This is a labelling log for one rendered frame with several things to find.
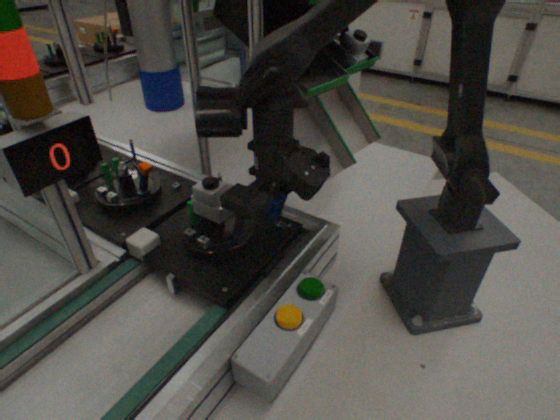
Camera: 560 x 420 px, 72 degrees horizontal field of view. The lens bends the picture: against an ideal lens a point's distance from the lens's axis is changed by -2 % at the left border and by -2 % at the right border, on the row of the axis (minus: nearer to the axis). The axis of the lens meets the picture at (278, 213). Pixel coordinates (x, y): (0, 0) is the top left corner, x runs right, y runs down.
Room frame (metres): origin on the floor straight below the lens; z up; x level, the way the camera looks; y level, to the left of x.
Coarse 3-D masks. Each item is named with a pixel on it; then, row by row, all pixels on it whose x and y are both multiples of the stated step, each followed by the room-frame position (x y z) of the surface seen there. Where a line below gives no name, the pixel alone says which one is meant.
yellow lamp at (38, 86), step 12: (0, 84) 0.45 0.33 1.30; (12, 84) 0.45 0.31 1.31; (24, 84) 0.46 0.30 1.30; (36, 84) 0.47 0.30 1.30; (12, 96) 0.45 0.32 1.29; (24, 96) 0.46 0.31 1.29; (36, 96) 0.46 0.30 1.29; (48, 96) 0.48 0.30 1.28; (12, 108) 0.45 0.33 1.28; (24, 108) 0.45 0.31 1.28; (36, 108) 0.46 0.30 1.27; (48, 108) 0.47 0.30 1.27
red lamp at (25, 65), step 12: (0, 36) 0.46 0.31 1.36; (12, 36) 0.46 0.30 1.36; (24, 36) 0.48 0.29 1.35; (0, 48) 0.45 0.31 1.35; (12, 48) 0.46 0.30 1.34; (24, 48) 0.47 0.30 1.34; (0, 60) 0.45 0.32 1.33; (12, 60) 0.46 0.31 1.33; (24, 60) 0.47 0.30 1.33; (0, 72) 0.45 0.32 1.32; (12, 72) 0.45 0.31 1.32; (24, 72) 0.46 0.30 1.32; (36, 72) 0.48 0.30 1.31
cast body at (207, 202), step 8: (208, 176) 0.60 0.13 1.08; (200, 184) 0.57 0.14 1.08; (208, 184) 0.56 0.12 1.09; (216, 184) 0.56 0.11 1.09; (224, 184) 0.57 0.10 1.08; (200, 192) 0.56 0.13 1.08; (208, 192) 0.55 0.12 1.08; (216, 192) 0.55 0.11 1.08; (224, 192) 0.57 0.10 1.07; (192, 200) 0.57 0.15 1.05; (200, 200) 0.56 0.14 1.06; (208, 200) 0.55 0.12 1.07; (216, 200) 0.55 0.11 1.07; (200, 208) 0.56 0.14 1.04; (208, 208) 0.55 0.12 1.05; (216, 208) 0.54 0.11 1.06; (208, 216) 0.55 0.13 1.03; (216, 216) 0.54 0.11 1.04; (224, 216) 0.55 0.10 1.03
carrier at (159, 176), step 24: (120, 168) 0.70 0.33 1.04; (72, 192) 0.69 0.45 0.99; (96, 192) 0.68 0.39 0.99; (120, 192) 0.69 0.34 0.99; (168, 192) 0.72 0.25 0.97; (192, 192) 0.72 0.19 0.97; (96, 216) 0.63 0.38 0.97; (120, 216) 0.63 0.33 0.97; (144, 216) 0.63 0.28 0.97; (168, 216) 0.64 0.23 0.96; (120, 240) 0.56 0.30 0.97
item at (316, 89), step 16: (224, 0) 0.85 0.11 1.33; (240, 0) 0.82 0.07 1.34; (272, 0) 0.94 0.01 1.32; (288, 0) 0.90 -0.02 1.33; (224, 16) 0.85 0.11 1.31; (240, 16) 0.82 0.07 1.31; (272, 16) 0.94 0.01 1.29; (288, 16) 0.90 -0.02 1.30; (240, 32) 0.82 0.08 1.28; (320, 64) 0.83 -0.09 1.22; (336, 64) 0.81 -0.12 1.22; (304, 80) 0.76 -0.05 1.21; (320, 80) 0.78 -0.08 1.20; (336, 80) 0.76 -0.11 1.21
